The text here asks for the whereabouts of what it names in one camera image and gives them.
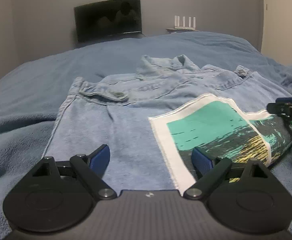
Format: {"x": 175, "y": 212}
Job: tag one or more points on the white door with handle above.
{"x": 277, "y": 31}

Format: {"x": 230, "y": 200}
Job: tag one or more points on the white wifi router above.
{"x": 184, "y": 23}

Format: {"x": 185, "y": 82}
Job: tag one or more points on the blue fleece bed blanket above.
{"x": 31, "y": 94}

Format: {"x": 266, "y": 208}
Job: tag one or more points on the small shelf under router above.
{"x": 174, "y": 30}

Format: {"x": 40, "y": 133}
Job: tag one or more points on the black monitor screen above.
{"x": 109, "y": 18}

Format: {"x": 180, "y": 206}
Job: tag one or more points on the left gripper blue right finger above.
{"x": 213, "y": 172}

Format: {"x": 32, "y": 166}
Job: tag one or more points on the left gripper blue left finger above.
{"x": 90, "y": 169}

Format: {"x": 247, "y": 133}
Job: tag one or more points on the light blue denim jacket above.
{"x": 153, "y": 119}

